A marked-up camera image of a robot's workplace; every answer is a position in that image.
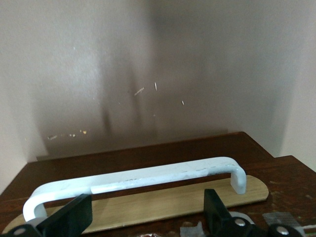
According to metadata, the grey tape strip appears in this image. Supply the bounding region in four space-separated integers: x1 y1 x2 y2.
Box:
179 221 206 237

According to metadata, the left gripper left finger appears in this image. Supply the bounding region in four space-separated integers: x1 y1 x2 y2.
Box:
0 194 93 237

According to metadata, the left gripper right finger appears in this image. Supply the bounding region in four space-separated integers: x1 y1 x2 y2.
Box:
203 189 306 237

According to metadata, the wooden drawer with white handle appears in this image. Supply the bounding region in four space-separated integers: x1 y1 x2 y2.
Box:
0 132 276 237

